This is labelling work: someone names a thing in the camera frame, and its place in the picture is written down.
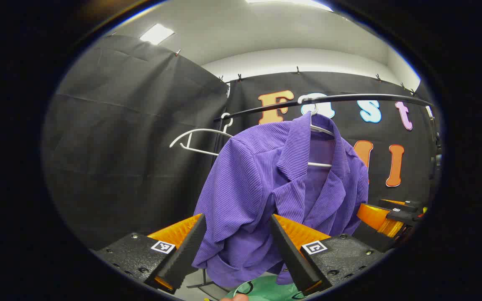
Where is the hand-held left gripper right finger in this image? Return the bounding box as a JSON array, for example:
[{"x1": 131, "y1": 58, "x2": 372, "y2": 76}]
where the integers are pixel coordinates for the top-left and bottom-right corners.
[{"x1": 269, "y1": 214, "x2": 393, "y2": 296}]

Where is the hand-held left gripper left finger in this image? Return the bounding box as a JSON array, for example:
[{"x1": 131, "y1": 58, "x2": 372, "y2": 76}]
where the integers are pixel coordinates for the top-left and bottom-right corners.
[{"x1": 92, "y1": 213, "x2": 207, "y2": 294}]

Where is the black clothes rack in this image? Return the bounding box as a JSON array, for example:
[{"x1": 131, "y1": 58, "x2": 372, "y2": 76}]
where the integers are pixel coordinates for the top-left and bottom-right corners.
[{"x1": 187, "y1": 94, "x2": 442, "y2": 289}]

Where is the white plastic hanger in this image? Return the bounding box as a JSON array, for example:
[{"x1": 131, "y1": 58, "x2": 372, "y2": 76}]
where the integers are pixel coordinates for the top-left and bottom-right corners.
[
  {"x1": 297, "y1": 94, "x2": 336, "y2": 168},
  {"x1": 169, "y1": 112, "x2": 236, "y2": 158}
]

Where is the green laundry hamper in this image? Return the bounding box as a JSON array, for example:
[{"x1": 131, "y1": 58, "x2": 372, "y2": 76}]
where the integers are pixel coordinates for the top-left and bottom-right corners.
[{"x1": 224, "y1": 274, "x2": 306, "y2": 301}]

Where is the row of backdrop clips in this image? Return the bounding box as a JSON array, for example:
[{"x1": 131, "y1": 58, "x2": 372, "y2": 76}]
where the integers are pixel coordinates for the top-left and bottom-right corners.
[{"x1": 175, "y1": 49, "x2": 417, "y2": 94}]

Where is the black backdrop cloth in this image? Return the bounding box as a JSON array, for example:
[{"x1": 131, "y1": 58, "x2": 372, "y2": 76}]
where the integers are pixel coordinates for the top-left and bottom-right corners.
[
  {"x1": 42, "y1": 34, "x2": 230, "y2": 251},
  {"x1": 214, "y1": 71, "x2": 442, "y2": 289}
]

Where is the purple ribbed shirt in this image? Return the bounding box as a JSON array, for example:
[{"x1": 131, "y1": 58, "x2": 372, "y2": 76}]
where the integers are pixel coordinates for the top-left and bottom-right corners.
[{"x1": 192, "y1": 111, "x2": 370, "y2": 289}]

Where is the small rectangular ceiling light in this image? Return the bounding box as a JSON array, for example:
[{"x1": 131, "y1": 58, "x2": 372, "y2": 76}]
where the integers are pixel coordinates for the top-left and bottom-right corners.
[{"x1": 139, "y1": 23, "x2": 175, "y2": 46}]

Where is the large ceiling light panel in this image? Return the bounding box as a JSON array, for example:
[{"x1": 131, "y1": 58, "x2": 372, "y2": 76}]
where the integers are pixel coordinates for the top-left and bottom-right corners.
[{"x1": 245, "y1": 0, "x2": 333, "y2": 12}]

